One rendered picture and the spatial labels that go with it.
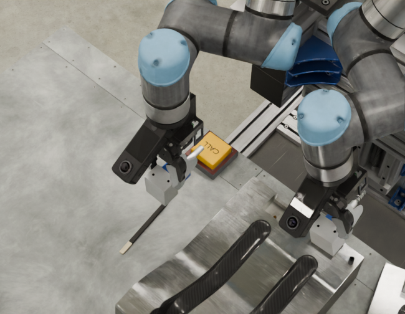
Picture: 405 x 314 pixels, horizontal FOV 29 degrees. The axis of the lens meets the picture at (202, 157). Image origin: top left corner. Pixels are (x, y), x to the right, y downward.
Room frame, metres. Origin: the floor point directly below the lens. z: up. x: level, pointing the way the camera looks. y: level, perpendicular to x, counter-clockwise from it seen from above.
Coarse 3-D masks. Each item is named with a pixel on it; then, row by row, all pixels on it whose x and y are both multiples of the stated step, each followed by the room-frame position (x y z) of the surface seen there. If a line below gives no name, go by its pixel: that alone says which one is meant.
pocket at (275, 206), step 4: (276, 196) 0.73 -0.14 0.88; (272, 200) 0.73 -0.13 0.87; (276, 200) 0.73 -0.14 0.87; (280, 200) 0.73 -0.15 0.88; (268, 204) 0.72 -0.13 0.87; (272, 204) 0.73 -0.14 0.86; (276, 204) 0.73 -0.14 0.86; (280, 204) 0.72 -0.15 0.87; (284, 204) 0.72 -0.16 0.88; (264, 208) 0.71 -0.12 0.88; (268, 208) 0.72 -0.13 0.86; (272, 208) 0.72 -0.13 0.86; (276, 208) 0.72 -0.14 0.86; (280, 208) 0.72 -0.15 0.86; (284, 208) 0.71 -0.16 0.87; (268, 212) 0.71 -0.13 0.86; (272, 212) 0.71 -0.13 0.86; (276, 212) 0.71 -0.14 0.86; (280, 212) 0.71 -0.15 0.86; (280, 216) 0.70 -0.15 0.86
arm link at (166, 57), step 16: (160, 32) 0.77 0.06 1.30; (176, 32) 0.77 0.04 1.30; (144, 48) 0.74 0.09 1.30; (160, 48) 0.74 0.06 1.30; (176, 48) 0.74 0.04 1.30; (192, 48) 0.77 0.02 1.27; (144, 64) 0.72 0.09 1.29; (160, 64) 0.72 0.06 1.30; (176, 64) 0.72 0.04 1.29; (192, 64) 0.76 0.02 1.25; (144, 80) 0.73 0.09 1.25; (160, 80) 0.71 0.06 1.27; (176, 80) 0.71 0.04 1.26; (144, 96) 0.73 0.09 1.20; (160, 96) 0.71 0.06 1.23; (176, 96) 0.72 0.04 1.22
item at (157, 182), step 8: (192, 152) 0.80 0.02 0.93; (200, 152) 0.80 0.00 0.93; (160, 168) 0.75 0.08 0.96; (152, 176) 0.73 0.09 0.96; (160, 176) 0.73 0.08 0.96; (168, 176) 0.73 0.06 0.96; (152, 184) 0.72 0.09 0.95; (160, 184) 0.71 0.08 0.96; (168, 184) 0.71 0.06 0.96; (152, 192) 0.72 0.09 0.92; (160, 192) 0.70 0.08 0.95; (168, 192) 0.71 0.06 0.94; (176, 192) 0.72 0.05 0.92; (160, 200) 0.71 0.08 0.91; (168, 200) 0.71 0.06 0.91
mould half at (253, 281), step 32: (256, 192) 0.74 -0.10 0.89; (224, 224) 0.67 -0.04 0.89; (192, 256) 0.61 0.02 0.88; (256, 256) 0.61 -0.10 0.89; (288, 256) 0.60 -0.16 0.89; (320, 256) 0.60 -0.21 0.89; (160, 288) 0.52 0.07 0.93; (224, 288) 0.54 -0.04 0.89; (256, 288) 0.54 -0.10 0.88; (320, 288) 0.54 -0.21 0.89
